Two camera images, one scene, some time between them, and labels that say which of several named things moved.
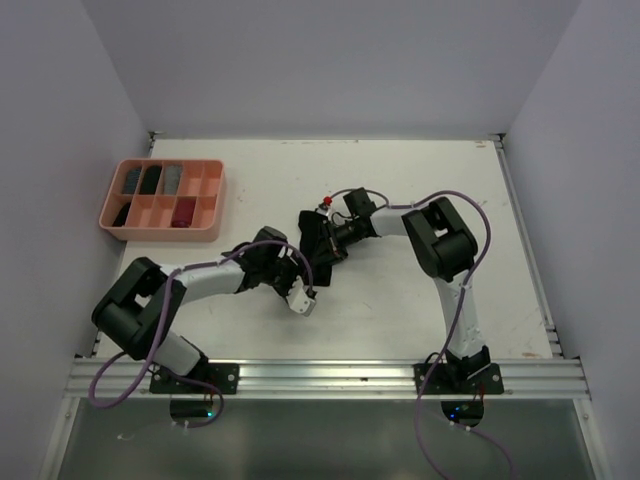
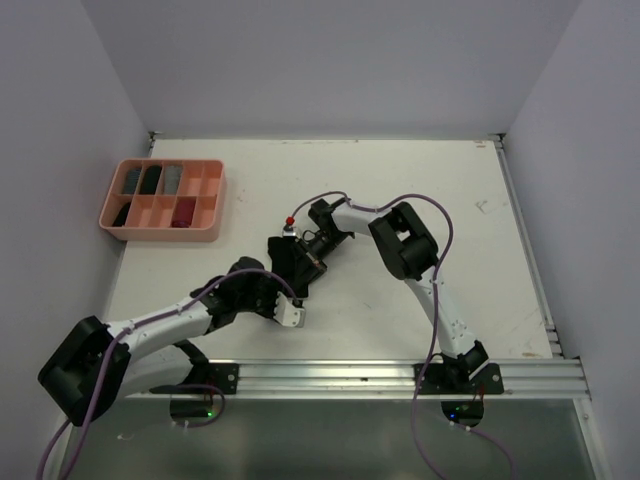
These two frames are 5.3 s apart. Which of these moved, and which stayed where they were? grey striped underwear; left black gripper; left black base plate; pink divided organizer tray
Moved: left black gripper
Stayed: grey striped underwear; pink divided organizer tray; left black base plate
